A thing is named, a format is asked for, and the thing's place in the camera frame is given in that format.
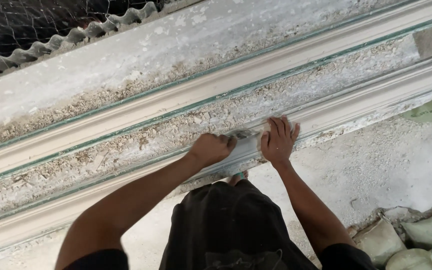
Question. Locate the person's left fingers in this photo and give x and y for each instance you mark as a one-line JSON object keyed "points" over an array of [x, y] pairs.
{"points": [[226, 141]]}

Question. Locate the metal scraper tool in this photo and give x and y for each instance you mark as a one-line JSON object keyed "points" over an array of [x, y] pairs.
{"points": [[243, 133]]}

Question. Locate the heap of pale green sacks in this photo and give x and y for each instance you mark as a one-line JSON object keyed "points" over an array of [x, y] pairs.
{"points": [[411, 240]]}

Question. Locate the person's black clothing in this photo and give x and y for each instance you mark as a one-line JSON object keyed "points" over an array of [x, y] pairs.
{"points": [[231, 228]]}

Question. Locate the person's left hand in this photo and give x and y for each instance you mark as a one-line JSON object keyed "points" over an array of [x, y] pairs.
{"points": [[210, 149]]}

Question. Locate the person's foot in sandal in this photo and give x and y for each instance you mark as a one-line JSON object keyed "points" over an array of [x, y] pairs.
{"points": [[237, 177]]}

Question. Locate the dusty glass work table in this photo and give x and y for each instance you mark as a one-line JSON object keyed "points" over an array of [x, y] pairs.
{"points": [[186, 108]]}

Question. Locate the corrugated grey roofing sheet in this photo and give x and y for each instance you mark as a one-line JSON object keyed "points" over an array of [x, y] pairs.
{"points": [[66, 39]]}

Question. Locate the person's right hand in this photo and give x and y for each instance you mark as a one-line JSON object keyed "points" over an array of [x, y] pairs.
{"points": [[278, 144]]}

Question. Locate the white plaster cornice moulding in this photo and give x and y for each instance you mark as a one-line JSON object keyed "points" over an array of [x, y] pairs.
{"points": [[216, 157], [201, 93]]}

